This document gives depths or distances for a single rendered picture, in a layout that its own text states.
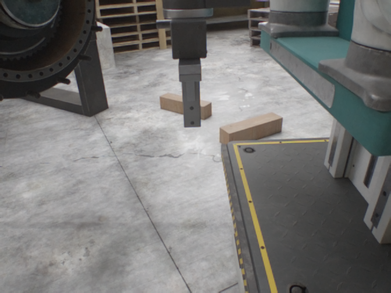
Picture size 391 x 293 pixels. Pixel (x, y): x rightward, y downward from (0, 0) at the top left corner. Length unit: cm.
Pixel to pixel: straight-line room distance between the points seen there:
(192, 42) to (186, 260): 83
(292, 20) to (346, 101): 42
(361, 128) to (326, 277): 37
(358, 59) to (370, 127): 9
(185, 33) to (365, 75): 24
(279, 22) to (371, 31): 45
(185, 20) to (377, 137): 28
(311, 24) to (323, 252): 55
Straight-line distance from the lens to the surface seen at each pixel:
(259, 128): 178
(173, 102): 217
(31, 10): 80
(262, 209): 81
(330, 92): 50
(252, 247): 72
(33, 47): 96
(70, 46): 92
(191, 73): 40
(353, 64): 45
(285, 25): 84
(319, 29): 85
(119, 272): 111
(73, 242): 126
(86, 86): 224
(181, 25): 42
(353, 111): 44
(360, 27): 45
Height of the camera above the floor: 85
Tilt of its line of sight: 30 degrees down
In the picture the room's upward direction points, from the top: 2 degrees counter-clockwise
